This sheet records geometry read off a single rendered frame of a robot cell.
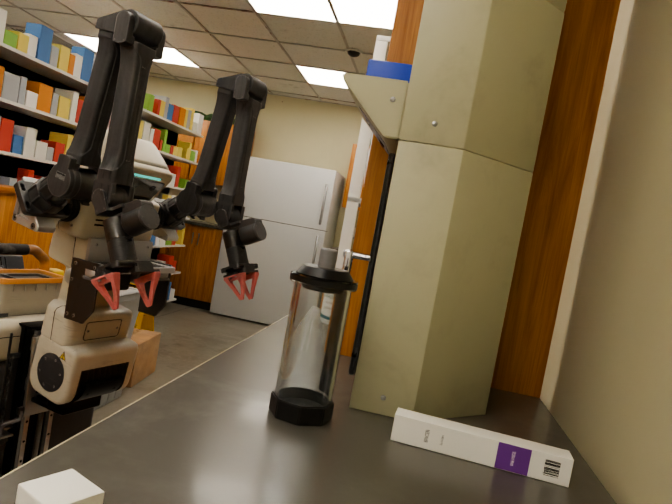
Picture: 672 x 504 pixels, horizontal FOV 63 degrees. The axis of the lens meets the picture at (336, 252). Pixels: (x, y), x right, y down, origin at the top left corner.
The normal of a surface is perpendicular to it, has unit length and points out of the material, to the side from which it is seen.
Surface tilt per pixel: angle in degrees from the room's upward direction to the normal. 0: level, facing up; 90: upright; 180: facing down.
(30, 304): 92
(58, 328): 90
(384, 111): 90
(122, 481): 0
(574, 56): 90
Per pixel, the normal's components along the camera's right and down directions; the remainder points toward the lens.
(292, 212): -0.15, 0.03
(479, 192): 0.58, 0.15
